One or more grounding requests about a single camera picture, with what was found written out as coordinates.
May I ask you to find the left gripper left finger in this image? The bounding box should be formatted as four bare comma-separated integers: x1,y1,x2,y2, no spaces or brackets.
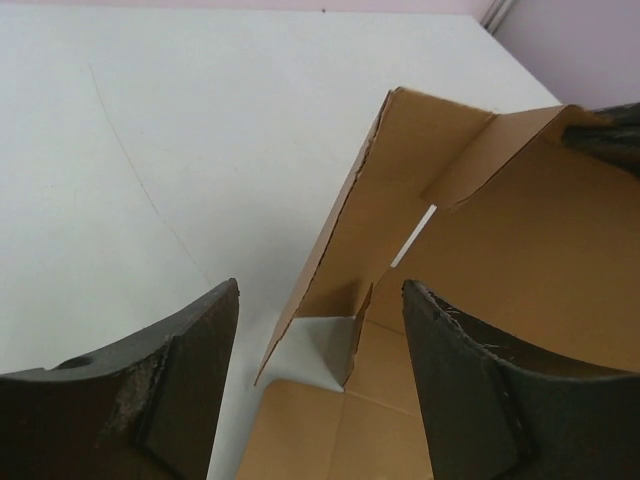
1,279,239,479

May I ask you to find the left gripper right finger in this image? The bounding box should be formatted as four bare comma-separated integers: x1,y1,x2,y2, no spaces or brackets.
402,280,639,479

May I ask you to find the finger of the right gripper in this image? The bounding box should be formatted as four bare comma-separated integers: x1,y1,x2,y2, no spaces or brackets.
562,103,639,176

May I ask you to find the brown cardboard box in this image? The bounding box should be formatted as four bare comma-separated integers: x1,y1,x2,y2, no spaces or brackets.
238,88,639,479

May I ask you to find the right aluminium corner post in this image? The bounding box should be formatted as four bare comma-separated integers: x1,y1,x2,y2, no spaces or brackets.
481,0,516,30

